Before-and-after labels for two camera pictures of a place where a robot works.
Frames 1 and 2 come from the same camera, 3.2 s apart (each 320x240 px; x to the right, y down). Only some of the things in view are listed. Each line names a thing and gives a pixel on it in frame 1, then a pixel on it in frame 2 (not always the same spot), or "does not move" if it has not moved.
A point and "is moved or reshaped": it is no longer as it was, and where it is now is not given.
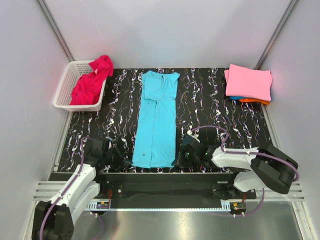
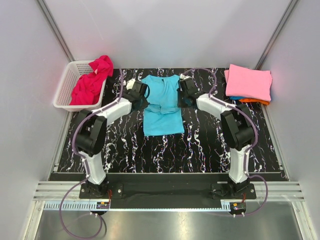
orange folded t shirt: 255,100 does not move
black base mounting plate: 171,187 does not move
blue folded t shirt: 236,97 does not move
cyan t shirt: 155,143 is moved or reshaped
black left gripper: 122,161 -> 145,103
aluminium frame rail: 48,191 does not move
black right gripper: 180,161 -> 180,104
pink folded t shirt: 245,83 does not move
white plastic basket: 74,70 does not move
